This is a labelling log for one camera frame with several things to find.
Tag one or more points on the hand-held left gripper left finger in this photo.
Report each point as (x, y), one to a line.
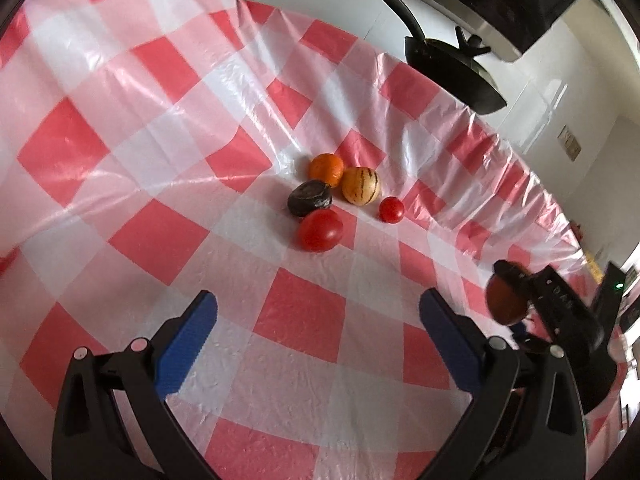
(187, 340)

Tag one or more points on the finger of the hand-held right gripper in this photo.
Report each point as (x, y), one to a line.
(562, 305)
(534, 344)

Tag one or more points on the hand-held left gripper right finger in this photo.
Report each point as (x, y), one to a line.
(447, 340)

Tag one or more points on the brown red round fruit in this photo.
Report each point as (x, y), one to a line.
(507, 301)

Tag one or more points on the small red tomato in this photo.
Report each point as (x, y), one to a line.
(391, 209)

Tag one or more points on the large red tomato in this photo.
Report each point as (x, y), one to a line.
(320, 230)

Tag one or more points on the red white checked tablecloth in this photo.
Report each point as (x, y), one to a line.
(200, 170)

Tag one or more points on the striped yellow melon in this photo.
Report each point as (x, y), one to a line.
(360, 185)

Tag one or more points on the dark purple round fruit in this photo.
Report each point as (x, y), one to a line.
(309, 199)

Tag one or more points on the orange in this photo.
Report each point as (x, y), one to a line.
(326, 166)

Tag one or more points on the black frying pan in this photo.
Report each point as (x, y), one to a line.
(450, 67)

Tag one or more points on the black pot lid knob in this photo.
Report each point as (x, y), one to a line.
(471, 42)

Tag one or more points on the wall switch plate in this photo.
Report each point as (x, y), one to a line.
(570, 143)

